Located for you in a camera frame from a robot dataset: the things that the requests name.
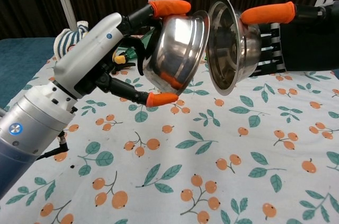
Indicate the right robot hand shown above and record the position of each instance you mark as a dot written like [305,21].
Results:
[307,41]

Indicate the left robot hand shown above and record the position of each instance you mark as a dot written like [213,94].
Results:
[87,54]

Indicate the floral tablecloth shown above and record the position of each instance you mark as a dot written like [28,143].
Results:
[185,160]

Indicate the striped yellow plush toy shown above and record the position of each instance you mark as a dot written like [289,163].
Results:
[63,41]

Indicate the green plastic bottle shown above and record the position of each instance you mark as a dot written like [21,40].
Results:
[131,54]

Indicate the metal bowl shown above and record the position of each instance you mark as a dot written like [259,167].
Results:
[174,49]
[225,49]

